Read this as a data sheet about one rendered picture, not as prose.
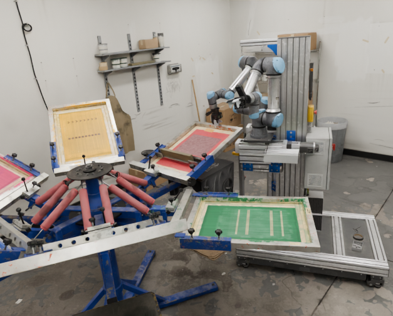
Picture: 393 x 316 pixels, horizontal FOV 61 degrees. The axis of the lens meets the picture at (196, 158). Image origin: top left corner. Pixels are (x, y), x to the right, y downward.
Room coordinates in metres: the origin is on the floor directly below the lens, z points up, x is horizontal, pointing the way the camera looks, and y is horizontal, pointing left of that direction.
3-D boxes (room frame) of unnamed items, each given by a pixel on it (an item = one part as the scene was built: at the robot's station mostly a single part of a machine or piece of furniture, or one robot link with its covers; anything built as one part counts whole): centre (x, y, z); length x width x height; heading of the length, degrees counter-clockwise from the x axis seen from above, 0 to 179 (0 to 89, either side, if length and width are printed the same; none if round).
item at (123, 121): (4.61, 1.09, 1.06); 0.53 x 0.07 x 1.05; 138
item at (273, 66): (2.62, -0.64, 1.63); 0.15 x 0.12 x 0.55; 43
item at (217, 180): (2.81, -0.16, 0.79); 0.46 x 0.09 x 0.33; 138
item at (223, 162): (2.93, -0.03, 0.95); 0.48 x 0.44 x 0.01; 138
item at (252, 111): (2.47, -0.45, 1.54); 0.11 x 0.08 x 0.11; 43
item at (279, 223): (1.91, -0.16, 1.05); 1.08 x 0.61 x 0.23; 78
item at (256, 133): (2.72, -0.55, 1.31); 0.15 x 0.15 x 0.10
